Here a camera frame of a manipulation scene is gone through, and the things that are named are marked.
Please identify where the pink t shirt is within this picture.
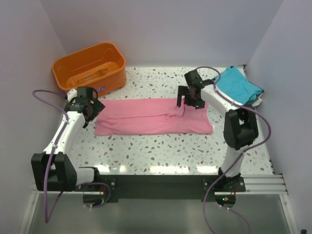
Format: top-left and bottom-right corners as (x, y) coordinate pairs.
(95, 98), (213, 136)

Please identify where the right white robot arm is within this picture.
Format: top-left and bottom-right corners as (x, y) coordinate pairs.
(176, 69), (259, 192)

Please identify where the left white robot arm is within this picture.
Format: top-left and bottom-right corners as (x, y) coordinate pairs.
(31, 86), (105, 192)

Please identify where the orange plastic basket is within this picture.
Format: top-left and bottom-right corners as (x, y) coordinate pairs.
(52, 42), (126, 96)

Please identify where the turquoise folded t shirt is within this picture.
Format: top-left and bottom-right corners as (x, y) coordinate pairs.
(216, 66), (251, 104)

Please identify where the white folded t shirt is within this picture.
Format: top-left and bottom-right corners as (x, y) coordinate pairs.
(248, 98), (263, 108)

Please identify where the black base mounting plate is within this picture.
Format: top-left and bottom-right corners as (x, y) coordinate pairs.
(74, 175), (246, 202)

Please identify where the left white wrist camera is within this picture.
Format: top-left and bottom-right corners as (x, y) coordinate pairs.
(66, 88), (77, 101)

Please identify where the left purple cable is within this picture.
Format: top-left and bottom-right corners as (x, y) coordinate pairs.
(32, 89), (113, 224)

